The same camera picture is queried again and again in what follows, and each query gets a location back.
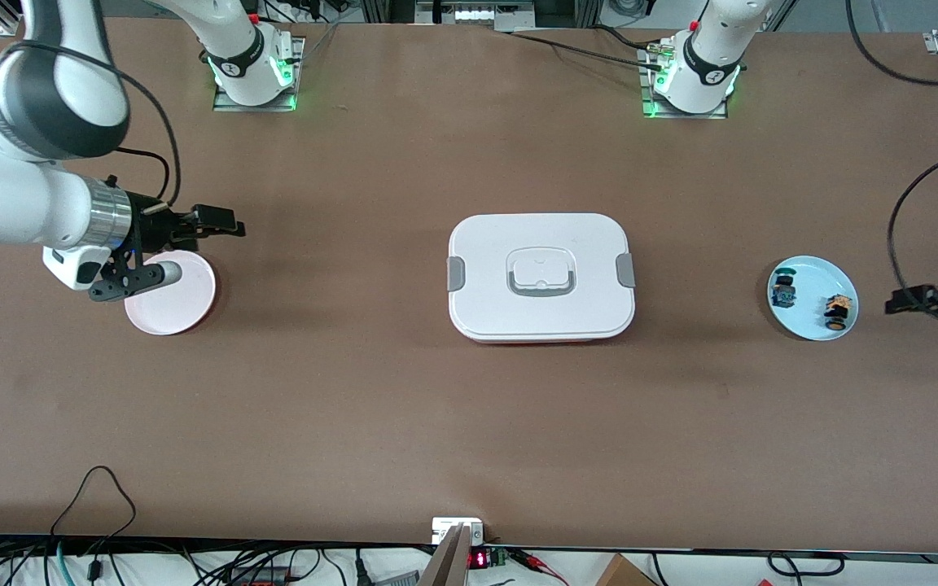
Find orange push-button switch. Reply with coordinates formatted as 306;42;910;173
822;294;853;331

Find white lunch box grey clips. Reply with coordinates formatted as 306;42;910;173
446;213;637;343

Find brown cardboard box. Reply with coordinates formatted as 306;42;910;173
594;553;659;586

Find pink round plate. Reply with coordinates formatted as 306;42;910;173
124;250;217;336

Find light blue round plate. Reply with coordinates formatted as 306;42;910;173
766;256;860;342

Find aluminium profile bar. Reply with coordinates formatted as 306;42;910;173
420;523;472;586

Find green push-button switch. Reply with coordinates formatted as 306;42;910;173
769;266;798;311

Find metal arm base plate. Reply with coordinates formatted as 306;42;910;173
639;44;730;121
212;36;306;113

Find thin black looped cable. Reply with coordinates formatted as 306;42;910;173
49;465;138;540

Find black coiled cable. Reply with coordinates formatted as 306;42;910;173
765;551;846;579

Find white metal bracket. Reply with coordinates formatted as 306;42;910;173
431;517;485;545

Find black cable across table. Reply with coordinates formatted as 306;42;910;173
508;24;665;71

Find red clip lead wires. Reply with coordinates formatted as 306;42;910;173
510;549;569;586

